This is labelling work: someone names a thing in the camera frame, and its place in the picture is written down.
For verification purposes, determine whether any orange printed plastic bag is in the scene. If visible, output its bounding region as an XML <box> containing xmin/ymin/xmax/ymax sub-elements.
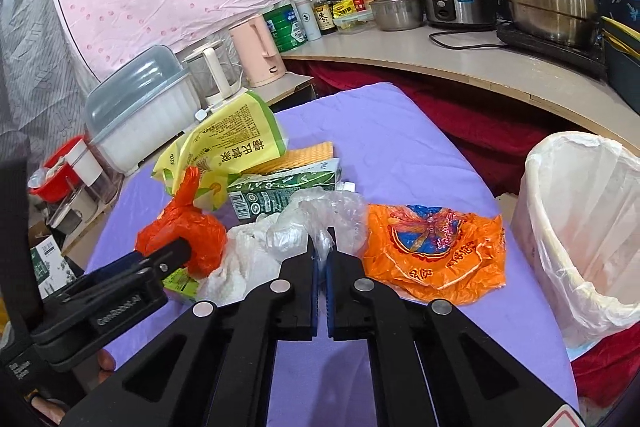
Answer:
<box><xmin>361</xmin><ymin>203</ymin><xmax>507</xmax><ymax>307</ymax></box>

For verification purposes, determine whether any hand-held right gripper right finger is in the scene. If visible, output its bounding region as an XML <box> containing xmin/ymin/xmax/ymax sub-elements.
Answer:
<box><xmin>325</xmin><ymin>227</ymin><xmax>586</xmax><ymax>427</ymax></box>

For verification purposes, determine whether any pink electric kettle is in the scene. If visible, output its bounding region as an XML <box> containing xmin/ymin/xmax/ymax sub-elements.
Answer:
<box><xmin>229</xmin><ymin>14</ymin><xmax>287</xmax><ymax>88</ymax></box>

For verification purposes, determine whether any blue plastic basin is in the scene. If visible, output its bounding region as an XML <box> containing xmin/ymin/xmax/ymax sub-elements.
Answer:
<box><xmin>602</xmin><ymin>39</ymin><xmax>640</xmax><ymax>100</ymax></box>

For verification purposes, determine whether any grey striped cloth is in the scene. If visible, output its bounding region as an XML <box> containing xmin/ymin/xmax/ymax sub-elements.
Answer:
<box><xmin>0</xmin><ymin>0</ymin><xmax>101</xmax><ymax>168</ymax></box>

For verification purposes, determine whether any white tissue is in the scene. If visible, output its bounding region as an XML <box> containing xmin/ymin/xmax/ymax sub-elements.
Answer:
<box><xmin>197</xmin><ymin>213</ymin><xmax>296</xmax><ymax>305</ymax></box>

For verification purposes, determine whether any red plastic basket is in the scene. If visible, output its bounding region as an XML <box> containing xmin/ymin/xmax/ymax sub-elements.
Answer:
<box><xmin>27</xmin><ymin>136</ymin><xmax>88</xmax><ymax>202</ymax></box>

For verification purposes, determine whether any clear plastic organizer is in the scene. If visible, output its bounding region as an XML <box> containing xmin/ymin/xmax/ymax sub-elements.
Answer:
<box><xmin>45</xmin><ymin>172</ymin><xmax>123</xmax><ymax>235</ymax></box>

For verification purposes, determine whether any black induction cooktop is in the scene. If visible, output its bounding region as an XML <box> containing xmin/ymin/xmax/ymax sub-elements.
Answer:
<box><xmin>495</xmin><ymin>21</ymin><xmax>608</xmax><ymax>80</ymax></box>

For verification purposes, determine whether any red orange plastic bag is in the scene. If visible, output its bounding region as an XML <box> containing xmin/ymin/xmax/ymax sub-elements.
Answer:
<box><xmin>136</xmin><ymin>166</ymin><xmax>228</xmax><ymax>280</ymax></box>

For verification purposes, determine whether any white lined trash bin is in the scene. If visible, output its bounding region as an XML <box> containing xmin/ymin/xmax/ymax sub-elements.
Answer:
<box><xmin>510</xmin><ymin>132</ymin><xmax>640</xmax><ymax>350</ymax></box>

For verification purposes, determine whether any green tin can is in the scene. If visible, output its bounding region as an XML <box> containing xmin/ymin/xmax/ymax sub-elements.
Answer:
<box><xmin>262</xmin><ymin>4</ymin><xmax>308</xmax><ymax>54</ymax></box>

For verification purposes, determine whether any yellow blue bowl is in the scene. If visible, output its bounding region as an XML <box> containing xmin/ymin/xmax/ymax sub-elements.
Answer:
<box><xmin>600</xmin><ymin>16</ymin><xmax>640</xmax><ymax>52</ymax></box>

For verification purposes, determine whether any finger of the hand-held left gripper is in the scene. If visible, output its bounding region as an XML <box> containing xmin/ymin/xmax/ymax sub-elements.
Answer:
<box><xmin>64</xmin><ymin>263</ymin><xmax>174</xmax><ymax>309</ymax></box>
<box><xmin>85</xmin><ymin>238</ymin><xmax>193</xmax><ymax>283</ymax></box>

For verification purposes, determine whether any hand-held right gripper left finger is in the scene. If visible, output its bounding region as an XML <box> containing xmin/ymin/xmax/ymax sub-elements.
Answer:
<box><xmin>62</xmin><ymin>237</ymin><xmax>319</xmax><ymax>427</ymax></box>

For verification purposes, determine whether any dark sauce bottle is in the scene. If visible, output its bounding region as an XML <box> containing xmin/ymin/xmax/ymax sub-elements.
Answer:
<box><xmin>312</xmin><ymin>0</ymin><xmax>337</xmax><ymax>35</ymax></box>

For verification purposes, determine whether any white plastic cup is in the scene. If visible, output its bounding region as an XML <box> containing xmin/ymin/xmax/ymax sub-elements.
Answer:
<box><xmin>65</xmin><ymin>142</ymin><xmax>103</xmax><ymax>182</ymax></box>

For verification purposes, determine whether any small steel pot with lid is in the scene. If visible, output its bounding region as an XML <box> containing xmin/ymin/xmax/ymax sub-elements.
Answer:
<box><xmin>370</xmin><ymin>0</ymin><xmax>426</xmax><ymax>32</ymax></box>

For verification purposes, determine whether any green patterned carton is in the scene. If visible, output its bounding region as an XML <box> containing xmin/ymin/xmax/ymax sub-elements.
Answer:
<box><xmin>226</xmin><ymin>157</ymin><xmax>343</xmax><ymax>220</ymax></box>

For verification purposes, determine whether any white glass kettle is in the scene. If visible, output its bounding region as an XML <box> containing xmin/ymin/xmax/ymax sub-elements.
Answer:
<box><xmin>182</xmin><ymin>41</ymin><xmax>251</xmax><ymax>108</ymax></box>

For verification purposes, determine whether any orange waffle cloth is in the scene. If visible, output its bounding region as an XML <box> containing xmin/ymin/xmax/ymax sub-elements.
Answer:
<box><xmin>240</xmin><ymin>141</ymin><xmax>335</xmax><ymax>176</ymax></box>

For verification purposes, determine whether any clear plastic bag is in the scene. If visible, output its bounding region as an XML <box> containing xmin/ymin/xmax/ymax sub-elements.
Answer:
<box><xmin>265</xmin><ymin>187</ymin><xmax>371</xmax><ymax>268</ymax></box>

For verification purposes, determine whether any white dish box grey lid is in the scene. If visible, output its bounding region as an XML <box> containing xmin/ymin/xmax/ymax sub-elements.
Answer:
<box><xmin>82</xmin><ymin>44</ymin><xmax>201</xmax><ymax>175</ymax></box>

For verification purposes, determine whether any purple table cloth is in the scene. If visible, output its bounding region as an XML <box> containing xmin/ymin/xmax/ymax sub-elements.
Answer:
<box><xmin>82</xmin><ymin>82</ymin><xmax>581</xmax><ymax>427</ymax></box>

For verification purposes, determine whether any clear food container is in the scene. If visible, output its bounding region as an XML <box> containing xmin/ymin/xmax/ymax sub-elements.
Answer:
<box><xmin>332</xmin><ymin>9</ymin><xmax>375</xmax><ymax>35</ymax></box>

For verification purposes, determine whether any small lime green box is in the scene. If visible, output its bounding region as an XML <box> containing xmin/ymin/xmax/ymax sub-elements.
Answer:
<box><xmin>161</xmin><ymin>268</ymin><xmax>202</xmax><ymax>305</ymax></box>

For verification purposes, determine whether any white green cardboard box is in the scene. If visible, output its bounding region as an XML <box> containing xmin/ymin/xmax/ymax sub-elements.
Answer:
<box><xmin>29</xmin><ymin>234</ymin><xmax>76</xmax><ymax>298</ymax></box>

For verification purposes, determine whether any black power cable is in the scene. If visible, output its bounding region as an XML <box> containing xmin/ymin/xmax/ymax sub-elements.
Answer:
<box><xmin>429</xmin><ymin>27</ymin><xmax>506</xmax><ymax>52</ymax></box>

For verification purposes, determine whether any person's left hand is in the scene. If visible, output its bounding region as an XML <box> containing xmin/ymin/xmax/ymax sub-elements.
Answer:
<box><xmin>30</xmin><ymin>349</ymin><xmax>117</xmax><ymax>425</ymax></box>

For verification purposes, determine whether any yellow green food packet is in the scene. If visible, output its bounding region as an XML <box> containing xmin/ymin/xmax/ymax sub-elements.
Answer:
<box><xmin>151</xmin><ymin>89</ymin><xmax>290</xmax><ymax>212</ymax></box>

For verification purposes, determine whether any white bottle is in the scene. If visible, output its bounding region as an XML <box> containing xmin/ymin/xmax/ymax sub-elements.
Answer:
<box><xmin>294</xmin><ymin>0</ymin><xmax>323</xmax><ymax>42</ymax></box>

